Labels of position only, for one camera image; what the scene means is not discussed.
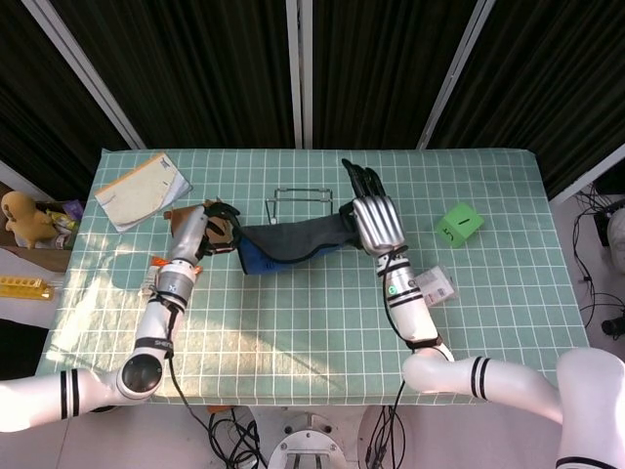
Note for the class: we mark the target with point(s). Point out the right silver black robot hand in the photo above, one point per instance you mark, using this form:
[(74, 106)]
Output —
[(378, 220)]

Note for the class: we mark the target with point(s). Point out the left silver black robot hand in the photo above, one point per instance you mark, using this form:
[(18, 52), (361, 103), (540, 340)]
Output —
[(188, 232)]

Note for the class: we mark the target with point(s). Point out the dark blue-grey cloth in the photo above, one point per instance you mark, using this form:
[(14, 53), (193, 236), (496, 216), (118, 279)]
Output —
[(288, 239)]

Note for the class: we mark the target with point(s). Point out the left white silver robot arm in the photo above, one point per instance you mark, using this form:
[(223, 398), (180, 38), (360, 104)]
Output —
[(156, 322)]

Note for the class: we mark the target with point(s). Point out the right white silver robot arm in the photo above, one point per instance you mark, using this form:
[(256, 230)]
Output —
[(415, 317)]

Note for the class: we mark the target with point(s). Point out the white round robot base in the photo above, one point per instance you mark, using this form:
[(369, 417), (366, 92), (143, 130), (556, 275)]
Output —
[(310, 444)]

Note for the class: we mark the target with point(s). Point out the brown cardboard gable box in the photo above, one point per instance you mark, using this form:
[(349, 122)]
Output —
[(222, 237)]

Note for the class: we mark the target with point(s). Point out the green numbered foam cube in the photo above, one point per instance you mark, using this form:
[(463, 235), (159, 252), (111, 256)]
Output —
[(461, 225)]

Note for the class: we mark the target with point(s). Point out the white tissue pack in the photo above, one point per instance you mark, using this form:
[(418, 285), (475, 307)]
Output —
[(439, 288)]

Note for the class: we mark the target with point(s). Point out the green checked tablecloth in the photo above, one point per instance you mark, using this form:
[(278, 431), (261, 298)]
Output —
[(303, 332)]

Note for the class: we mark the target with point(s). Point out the black pleated curtain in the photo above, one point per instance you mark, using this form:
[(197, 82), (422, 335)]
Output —
[(205, 68)]

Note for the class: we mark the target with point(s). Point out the yellow plush toy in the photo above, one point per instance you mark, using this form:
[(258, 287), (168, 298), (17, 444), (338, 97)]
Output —
[(22, 220)]

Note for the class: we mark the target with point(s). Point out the yellow box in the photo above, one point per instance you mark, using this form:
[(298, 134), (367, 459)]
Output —
[(24, 287)]

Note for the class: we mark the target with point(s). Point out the white frame post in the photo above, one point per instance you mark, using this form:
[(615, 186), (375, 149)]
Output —
[(93, 78), (299, 73), (456, 73)]

